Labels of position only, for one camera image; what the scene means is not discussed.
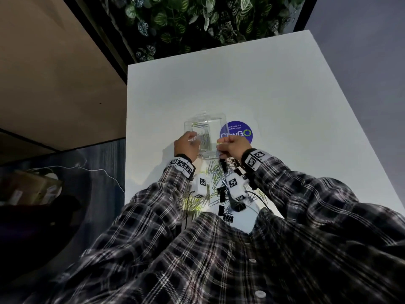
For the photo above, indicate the person's left hand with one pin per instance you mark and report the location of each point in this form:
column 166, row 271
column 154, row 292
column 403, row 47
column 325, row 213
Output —
column 185, row 149

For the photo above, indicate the person's right hand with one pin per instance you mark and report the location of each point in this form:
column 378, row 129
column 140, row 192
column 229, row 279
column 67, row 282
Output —
column 236, row 148

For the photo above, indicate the person's left fingers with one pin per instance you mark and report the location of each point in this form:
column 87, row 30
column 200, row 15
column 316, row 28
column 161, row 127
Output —
column 190, row 136

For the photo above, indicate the person's right fingers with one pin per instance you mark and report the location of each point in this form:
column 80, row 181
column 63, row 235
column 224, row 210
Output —
column 223, row 144

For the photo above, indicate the clear plastic container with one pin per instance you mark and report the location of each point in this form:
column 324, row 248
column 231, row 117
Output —
column 211, row 120

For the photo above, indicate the person's right forearm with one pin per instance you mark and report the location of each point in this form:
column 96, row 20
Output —
column 300, row 189

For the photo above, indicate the person's left forearm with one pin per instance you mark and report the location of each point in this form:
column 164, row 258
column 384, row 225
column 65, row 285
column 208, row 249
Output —
column 158, row 199

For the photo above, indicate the paper clips inside container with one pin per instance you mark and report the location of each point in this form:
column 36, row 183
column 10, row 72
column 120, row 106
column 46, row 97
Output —
column 204, row 136

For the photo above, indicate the black binder clip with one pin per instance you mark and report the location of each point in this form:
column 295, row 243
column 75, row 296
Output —
column 228, row 218
column 224, row 167
column 221, row 210
column 222, row 195

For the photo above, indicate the round blue sticker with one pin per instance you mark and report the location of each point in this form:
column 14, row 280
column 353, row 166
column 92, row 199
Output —
column 241, row 129

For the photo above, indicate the left marker wristband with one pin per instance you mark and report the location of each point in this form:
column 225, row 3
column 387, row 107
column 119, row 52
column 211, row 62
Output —
column 182, row 164

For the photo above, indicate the marker wristband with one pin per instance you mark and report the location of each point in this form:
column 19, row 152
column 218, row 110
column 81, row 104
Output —
column 182, row 164
column 255, row 158

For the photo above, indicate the pile of loose paper clips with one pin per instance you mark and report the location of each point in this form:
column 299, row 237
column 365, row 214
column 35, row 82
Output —
column 215, row 177

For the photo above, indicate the right marker wristband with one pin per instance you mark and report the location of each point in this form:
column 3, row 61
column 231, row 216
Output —
column 255, row 158

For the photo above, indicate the plaid shirt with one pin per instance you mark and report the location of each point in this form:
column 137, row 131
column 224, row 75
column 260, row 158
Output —
column 227, row 262

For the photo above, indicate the cardboard box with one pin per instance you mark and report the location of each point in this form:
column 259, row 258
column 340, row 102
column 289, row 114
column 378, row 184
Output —
column 28, row 186

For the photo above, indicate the green leaf plant wall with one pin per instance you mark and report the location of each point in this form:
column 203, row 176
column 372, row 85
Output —
column 202, row 22

